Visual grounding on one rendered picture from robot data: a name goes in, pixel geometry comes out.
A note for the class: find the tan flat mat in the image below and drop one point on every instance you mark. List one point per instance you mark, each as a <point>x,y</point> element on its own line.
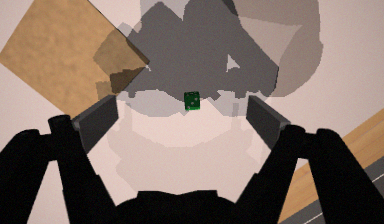
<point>71,54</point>

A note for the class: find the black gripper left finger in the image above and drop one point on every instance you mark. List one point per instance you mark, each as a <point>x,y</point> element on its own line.
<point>24,160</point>

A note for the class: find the dark green die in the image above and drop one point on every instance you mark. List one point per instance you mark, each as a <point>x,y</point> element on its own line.
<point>192,100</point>

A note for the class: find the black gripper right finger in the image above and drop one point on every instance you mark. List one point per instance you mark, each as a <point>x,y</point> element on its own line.
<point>346,193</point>

